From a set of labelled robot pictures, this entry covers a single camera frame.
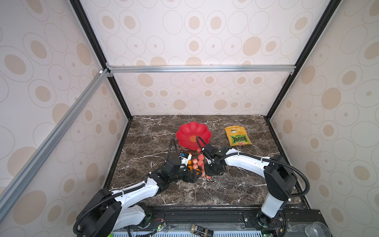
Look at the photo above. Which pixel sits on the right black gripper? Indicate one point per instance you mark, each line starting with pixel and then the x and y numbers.
pixel 211 169

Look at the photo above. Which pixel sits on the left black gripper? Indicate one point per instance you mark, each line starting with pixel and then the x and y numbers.
pixel 188 178

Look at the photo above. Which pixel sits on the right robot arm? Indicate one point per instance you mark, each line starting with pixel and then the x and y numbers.
pixel 283 181

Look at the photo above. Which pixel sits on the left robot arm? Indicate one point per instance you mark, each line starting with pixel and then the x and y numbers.
pixel 109 211

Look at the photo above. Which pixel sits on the red flower-shaped fruit bowl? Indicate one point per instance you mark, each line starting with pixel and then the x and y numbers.
pixel 188 133

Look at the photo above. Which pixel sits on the yellow green snack bag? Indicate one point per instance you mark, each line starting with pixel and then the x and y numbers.
pixel 237 136

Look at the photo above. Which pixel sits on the black battery with gold label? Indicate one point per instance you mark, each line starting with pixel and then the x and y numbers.
pixel 201 231

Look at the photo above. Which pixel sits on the clear plastic cup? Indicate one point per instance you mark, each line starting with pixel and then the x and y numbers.
pixel 317 229

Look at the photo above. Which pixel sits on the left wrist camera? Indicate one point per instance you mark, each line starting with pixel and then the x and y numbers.
pixel 184 159

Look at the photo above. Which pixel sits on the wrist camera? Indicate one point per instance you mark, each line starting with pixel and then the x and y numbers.
pixel 184 159
pixel 210 152

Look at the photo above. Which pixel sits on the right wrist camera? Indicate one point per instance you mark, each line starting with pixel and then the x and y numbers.
pixel 210 152

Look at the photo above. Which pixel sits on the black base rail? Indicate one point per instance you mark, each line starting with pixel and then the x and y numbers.
pixel 223 221

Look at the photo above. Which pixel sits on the horizontal aluminium rail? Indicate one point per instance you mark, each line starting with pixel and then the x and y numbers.
pixel 201 69

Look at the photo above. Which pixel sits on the left diagonal aluminium rail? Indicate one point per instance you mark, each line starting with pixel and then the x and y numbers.
pixel 39 157

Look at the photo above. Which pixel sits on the right black corner post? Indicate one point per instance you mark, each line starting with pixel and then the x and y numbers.
pixel 321 25

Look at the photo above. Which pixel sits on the black corner post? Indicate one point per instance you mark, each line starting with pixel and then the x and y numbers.
pixel 93 39
pixel 321 25

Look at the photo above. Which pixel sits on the left black corner post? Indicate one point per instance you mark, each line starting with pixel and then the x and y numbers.
pixel 93 39

